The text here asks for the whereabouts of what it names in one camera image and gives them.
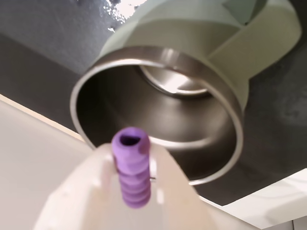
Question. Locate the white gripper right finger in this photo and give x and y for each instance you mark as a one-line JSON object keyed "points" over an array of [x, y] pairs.
{"points": [[172, 201]]}

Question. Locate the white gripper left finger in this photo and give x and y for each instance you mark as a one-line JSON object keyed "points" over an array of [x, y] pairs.
{"points": [[84, 196]]}

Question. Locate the purple ribbed pen grip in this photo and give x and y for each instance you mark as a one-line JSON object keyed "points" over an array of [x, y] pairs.
{"points": [[134, 172]]}

